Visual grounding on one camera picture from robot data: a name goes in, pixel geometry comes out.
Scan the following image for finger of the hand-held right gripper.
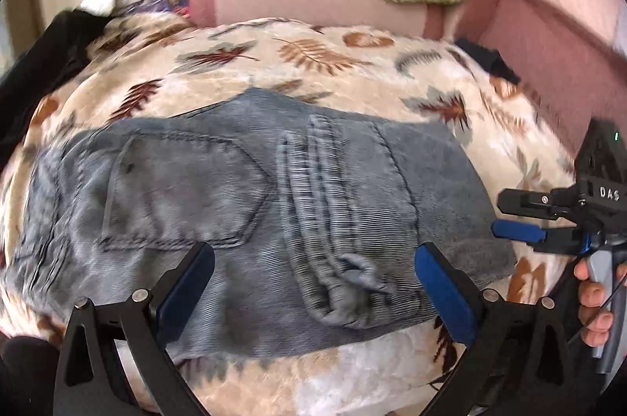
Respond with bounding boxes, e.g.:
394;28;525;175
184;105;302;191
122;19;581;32
491;220;589;256
497;188;581;221

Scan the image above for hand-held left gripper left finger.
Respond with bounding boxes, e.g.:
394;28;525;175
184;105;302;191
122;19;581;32
53;242;216;416

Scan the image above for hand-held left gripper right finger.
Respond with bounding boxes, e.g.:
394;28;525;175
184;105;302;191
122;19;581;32
414;242;571;416

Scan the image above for light blue denim pants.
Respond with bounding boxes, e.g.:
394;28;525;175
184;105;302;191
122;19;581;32
7;87;517;360

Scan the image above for person's right hand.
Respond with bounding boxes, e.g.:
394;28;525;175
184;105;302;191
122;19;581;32
573;256;627;348

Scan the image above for small black cloth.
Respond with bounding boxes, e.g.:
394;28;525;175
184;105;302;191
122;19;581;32
453;38;522;86

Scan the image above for dark cloth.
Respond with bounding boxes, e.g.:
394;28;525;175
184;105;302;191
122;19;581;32
0;335;64;416

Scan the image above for cream leaf print blanket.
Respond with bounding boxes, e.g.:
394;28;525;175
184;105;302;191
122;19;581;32
0;11;579;416

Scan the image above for large black garment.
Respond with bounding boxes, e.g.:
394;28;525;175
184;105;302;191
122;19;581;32
0;9;116;113

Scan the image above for pink sofa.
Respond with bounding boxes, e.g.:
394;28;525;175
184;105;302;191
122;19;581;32
186;0;627;162

